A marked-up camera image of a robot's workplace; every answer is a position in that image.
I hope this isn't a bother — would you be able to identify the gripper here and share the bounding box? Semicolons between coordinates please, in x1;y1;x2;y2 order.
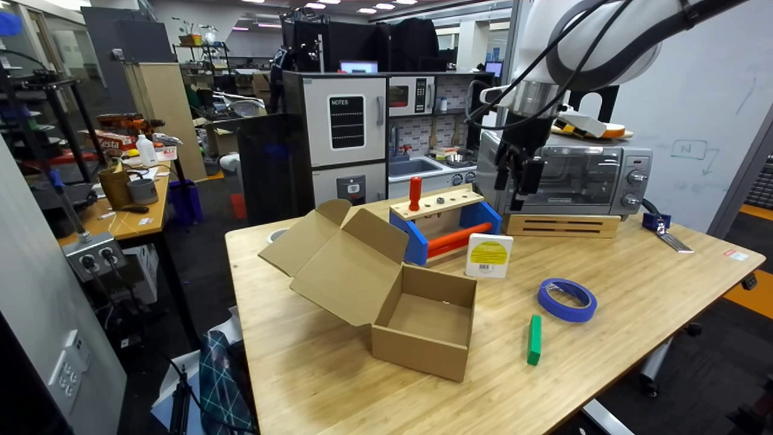
493;112;555;213

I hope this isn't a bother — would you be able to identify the white book with yellow circle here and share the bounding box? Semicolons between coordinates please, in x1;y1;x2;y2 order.
465;233;515;280

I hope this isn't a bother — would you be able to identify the blue masking tape roll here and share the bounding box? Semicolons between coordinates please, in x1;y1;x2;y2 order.
537;278;598;323

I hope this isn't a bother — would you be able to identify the green block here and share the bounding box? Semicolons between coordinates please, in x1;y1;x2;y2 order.
527;314;543;367

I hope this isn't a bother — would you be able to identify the open cardboard box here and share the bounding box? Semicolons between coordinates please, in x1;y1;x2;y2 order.
258;199;478;383

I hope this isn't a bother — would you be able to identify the red cardboard box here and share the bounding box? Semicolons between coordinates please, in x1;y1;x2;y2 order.
91;129;138;153

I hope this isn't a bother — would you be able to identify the grey power outlet box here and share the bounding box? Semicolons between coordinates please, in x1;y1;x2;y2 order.
62;231;128;283

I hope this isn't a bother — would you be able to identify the toaster oven door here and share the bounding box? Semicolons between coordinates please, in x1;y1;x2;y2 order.
482;143;623;213

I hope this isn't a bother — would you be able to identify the wooden slatted crate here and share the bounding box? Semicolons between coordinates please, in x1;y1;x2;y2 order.
504;213;622;239

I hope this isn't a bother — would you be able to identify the wooden toy tool bench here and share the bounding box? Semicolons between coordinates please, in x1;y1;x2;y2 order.
388;186;504;267

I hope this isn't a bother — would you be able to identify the silver toaster oven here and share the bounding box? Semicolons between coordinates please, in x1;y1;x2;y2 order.
475;129;653;219

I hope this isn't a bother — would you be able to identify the toy kitchen sink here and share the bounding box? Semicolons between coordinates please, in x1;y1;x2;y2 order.
389;156;446;179

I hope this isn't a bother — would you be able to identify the wooden plate with toy food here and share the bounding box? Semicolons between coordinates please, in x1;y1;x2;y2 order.
551;121;634;141

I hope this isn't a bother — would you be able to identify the toy microwave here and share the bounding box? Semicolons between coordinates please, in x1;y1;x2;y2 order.
388;76;436;118

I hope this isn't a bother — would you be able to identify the blue clamp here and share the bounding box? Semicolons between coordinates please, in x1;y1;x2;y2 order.
641;211;672;233

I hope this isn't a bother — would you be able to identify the toy fridge door with dispenser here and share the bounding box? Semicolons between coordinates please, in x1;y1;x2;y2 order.
312;163;388;207

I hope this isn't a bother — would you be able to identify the metal spatula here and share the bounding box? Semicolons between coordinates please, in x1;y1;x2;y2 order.
656;230;694;254

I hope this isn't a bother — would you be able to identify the toy kitchen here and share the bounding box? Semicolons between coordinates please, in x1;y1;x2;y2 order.
282;71;503;210

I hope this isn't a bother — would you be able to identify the toy fridge door with chalkboard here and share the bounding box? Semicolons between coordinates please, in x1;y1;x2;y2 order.
303;77;388;169

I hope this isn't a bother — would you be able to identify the black panel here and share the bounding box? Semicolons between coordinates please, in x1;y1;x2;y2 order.
236;113;315;228

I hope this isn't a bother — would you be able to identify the blue bin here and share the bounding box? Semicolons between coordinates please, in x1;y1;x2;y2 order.
167;179;204;227

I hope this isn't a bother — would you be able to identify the shelf with plants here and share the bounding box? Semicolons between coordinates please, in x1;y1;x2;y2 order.
172;17;234;77

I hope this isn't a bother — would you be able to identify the light wooden cabinet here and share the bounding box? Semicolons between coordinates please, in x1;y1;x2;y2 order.
123;62;208;182

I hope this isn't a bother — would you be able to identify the plaid cloth bag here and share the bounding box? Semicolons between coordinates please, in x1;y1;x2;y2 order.
199;329;258;435

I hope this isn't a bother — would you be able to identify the white plastic bottle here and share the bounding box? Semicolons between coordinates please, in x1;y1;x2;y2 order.
135;134;158;168

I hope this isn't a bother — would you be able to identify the grey cup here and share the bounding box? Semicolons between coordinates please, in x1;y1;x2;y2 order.
126;176;159;205

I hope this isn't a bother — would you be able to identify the wooden side desk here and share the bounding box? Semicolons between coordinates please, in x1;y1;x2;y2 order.
56;156;201;351

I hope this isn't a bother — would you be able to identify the orange power drill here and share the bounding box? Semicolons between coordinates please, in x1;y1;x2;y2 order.
96;112;166;138

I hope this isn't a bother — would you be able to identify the brown paper bag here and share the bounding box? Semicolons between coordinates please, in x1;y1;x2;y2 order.
98;164;133;210

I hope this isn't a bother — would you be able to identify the black metal shelf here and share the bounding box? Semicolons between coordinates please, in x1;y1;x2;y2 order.
0;65;108;185

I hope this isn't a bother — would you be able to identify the white wall socket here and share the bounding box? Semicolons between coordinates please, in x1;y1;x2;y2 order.
47;329;92;414

